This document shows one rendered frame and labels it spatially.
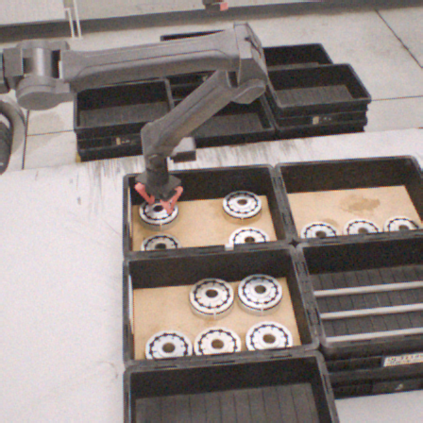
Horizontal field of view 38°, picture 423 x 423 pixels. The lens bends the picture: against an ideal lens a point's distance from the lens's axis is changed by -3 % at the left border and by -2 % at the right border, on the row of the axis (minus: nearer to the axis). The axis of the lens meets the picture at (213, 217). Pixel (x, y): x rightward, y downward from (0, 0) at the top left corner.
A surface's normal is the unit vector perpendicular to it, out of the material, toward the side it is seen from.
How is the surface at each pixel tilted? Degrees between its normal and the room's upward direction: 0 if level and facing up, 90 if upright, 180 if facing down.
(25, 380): 0
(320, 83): 90
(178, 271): 90
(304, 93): 0
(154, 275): 90
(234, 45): 32
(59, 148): 0
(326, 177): 90
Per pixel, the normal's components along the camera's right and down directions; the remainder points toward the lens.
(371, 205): -0.01, -0.73
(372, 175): 0.10, 0.69
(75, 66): 0.00, -0.25
